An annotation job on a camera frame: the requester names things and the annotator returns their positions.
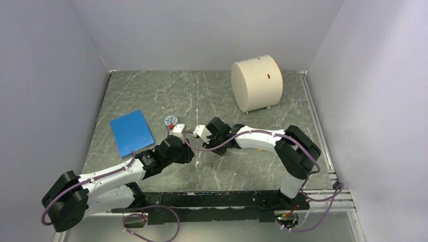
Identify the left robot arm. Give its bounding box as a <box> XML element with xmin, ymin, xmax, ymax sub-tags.
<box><xmin>41</xmin><ymin>135</ymin><xmax>194</xmax><ymax>232</ymax></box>

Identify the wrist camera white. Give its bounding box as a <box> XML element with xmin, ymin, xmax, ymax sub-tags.
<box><xmin>167</xmin><ymin>124</ymin><xmax>186</xmax><ymax>139</ymax></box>
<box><xmin>192</xmin><ymin>125</ymin><xmax>212</xmax><ymax>141</ymax></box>

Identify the aluminium frame rail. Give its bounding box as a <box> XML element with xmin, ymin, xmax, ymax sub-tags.
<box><xmin>61</xmin><ymin>170</ymin><xmax>356</xmax><ymax>217</ymax></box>

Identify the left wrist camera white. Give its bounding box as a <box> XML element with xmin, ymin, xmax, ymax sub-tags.
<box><xmin>167</xmin><ymin>124</ymin><xmax>186</xmax><ymax>139</ymax></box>

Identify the metal key organizer plate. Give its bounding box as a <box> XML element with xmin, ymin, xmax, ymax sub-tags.
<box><xmin>202</xmin><ymin>151</ymin><xmax>222</xmax><ymax>166</ymax></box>

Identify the small blue labelled jar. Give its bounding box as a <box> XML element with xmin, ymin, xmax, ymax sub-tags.
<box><xmin>164</xmin><ymin>115</ymin><xmax>178</xmax><ymax>130</ymax></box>

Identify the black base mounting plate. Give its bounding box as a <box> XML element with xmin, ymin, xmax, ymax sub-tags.
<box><xmin>111</xmin><ymin>190</ymin><xmax>310</xmax><ymax>225</ymax></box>

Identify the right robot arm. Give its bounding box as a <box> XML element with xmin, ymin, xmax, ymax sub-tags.
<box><xmin>194</xmin><ymin>117</ymin><xmax>322</xmax><ymax>209</ymax></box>

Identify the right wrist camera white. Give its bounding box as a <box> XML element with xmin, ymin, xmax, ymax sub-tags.
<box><xmin>192</xmin><ymin>125</ymin><xmax>212</xmax><ymax>141</ymax></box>

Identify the cream cylindrical container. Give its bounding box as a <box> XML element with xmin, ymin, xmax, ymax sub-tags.
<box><xmin>231</xmin><ymin>55</ymin><xmax>284</xmax><ymax>113</ymax></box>

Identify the blue flat pad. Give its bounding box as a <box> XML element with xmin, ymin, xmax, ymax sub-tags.
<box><xmin>110</xmin><ymin>110</ymin><xmax>155</xmax><ymax>158</ymax></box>

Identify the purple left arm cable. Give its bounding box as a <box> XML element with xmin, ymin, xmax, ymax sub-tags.
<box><xmin>40</xmin><ymin>150</ymin><xmax>138</xmax><ymax>226</ymax></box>

